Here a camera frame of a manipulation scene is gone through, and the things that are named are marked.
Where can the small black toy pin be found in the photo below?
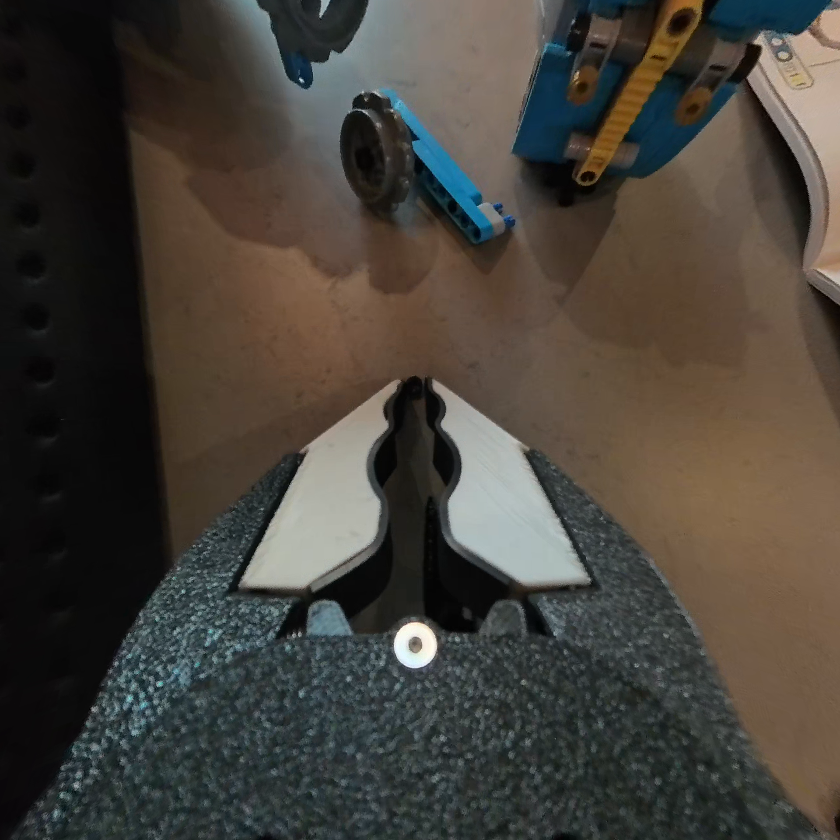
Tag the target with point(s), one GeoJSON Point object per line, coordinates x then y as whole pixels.
{"type": "Point", "coordinates": [415, 389]}

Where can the dark grey toy gear wheel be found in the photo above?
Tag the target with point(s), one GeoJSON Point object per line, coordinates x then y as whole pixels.
{"type": "Point", "coordinates": [374, 154]}

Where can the blue toy beam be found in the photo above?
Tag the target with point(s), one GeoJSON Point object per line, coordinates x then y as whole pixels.
{"type": "Point", "coordinates": [446, 170]}

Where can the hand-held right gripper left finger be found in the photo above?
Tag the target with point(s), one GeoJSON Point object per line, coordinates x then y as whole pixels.
{"type": "Point", "coordinates": [315, 525]}

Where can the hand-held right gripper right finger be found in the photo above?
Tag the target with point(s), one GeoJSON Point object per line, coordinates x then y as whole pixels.
{"type": "Point", "coordinates": [512, 525]}

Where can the dark grey toy track piece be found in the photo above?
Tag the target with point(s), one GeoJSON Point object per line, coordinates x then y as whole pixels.
{"type": "Point", "coordinates": [334, 36]}

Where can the grey desk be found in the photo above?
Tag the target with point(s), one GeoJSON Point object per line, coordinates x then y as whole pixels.
{"type": "Point", "coordinates": [590, 394]}

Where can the instruction booklet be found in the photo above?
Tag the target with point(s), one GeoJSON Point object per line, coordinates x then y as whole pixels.
{"type": "Point", "coordinates": [807, 164]}

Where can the blue toy robot vehicle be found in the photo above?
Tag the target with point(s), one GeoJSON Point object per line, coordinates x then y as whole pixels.
{"type": "Point", "coordinates": [558, 98]}

